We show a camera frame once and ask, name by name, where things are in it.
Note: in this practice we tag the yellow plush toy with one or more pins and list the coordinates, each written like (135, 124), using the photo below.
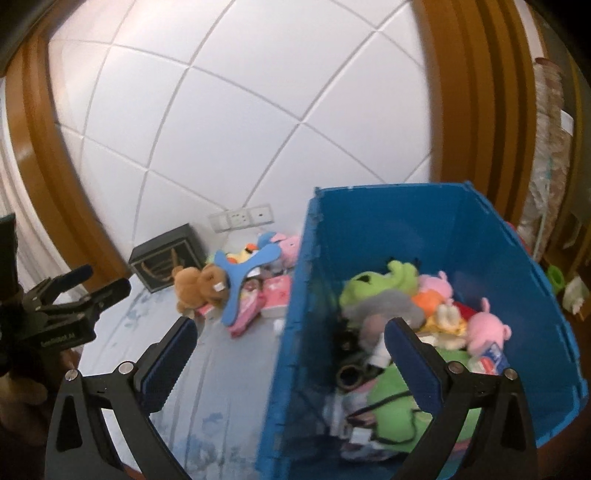
(242, 256)

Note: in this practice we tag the large green plush toy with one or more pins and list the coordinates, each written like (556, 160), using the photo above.
(392, 401)

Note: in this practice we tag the pink plastic packet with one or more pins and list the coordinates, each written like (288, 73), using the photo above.
(249, 309)

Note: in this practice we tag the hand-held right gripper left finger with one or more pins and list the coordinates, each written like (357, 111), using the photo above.
(171, 360)

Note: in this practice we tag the light blue floral bedsheet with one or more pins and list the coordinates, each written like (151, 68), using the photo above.
(217, 392)

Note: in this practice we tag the orange plush toy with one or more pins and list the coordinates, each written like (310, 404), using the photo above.
(425, 302)

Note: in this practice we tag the green frog plush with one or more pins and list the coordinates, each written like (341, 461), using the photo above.
(369, 286)

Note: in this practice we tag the white and pink box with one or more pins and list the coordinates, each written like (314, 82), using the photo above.
(277, 295)

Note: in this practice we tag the pink tissue packet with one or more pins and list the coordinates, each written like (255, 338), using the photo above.
(207, 313)

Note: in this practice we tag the small pink plush toy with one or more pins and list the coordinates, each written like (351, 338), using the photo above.
(434, 284)

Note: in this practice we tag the black tape roll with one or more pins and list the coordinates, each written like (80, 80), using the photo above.
(340, 376)

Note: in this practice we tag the white wall switch plate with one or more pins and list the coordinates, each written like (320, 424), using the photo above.
(218, 222)

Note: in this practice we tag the person's left hand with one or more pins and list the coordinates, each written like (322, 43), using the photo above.
(27, 394)

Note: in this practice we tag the white crumpled tissue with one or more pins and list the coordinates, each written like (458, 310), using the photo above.
(577, 295)

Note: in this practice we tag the pink pig plush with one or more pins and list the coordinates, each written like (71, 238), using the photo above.
(288, 249)
(485, 327)

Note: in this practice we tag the clear plastic wrapped bundle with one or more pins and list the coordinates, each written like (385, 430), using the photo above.
(549, 161)

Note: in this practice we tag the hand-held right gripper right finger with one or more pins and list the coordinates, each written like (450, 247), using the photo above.
(411, 364)

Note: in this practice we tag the fluffy grey plush toy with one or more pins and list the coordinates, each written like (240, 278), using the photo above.
(392, 304)

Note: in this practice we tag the blue plastic crate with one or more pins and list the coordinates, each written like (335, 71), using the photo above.
(415, 221)

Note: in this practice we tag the clear plastic box blue label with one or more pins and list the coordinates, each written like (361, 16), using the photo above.
(489, 357)

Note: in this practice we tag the green plastic toy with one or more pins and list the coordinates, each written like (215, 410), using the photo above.
(555, 277)

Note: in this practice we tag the blue foam boomerang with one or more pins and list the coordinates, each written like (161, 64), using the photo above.
(233, 295)

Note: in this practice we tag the brown teddy bear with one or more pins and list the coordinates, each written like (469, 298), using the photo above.
(194, 286)

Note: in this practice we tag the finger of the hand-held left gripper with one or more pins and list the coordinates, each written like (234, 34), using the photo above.
(111, 290)
(74, 277)

